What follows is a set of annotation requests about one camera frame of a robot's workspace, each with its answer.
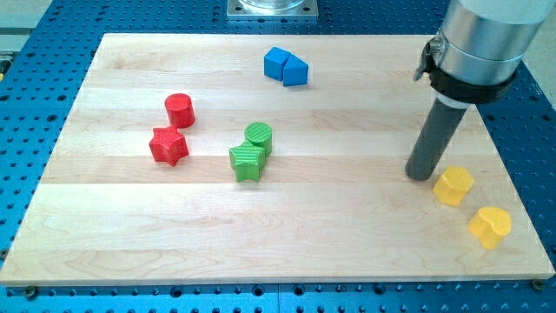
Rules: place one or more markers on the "light wooden board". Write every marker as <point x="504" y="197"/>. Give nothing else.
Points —
<point x="333" y="204"/>

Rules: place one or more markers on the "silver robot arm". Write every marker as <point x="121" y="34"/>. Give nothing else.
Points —
<point x="474" y="56"/>

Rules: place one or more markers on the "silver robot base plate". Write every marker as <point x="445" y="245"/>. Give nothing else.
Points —
<point x="246" y="9"/>

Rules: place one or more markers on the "blue perforated metal table plate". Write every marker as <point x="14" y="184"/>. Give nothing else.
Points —
<point x="46" y="75"/>

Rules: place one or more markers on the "red cylinder block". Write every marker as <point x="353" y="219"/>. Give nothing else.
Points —
<point x="180" y="110"/>

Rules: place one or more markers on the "green cylinder block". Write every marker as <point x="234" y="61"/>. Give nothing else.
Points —
<point x="261" y="135"/>

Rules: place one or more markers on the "red star block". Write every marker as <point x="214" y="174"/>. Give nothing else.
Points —
<point x="168" y="145"/>

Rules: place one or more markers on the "blue cube block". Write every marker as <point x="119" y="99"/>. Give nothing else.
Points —
<point x="274" y="62"/>

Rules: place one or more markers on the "yellow hexagon block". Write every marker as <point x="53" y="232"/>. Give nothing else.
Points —
<point x="453" y="185"/>

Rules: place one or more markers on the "green star block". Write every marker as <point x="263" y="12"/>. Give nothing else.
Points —
<point x="247" y="161"/>

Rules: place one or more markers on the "blue triangle block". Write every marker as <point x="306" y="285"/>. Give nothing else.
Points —
<point x="295" y="72"/>

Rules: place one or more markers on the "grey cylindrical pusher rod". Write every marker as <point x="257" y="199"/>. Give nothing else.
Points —
<point x="442" y="121"/>

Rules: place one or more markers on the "yellow heart block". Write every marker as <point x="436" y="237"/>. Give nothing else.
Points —
<point x="490" y="225"/>

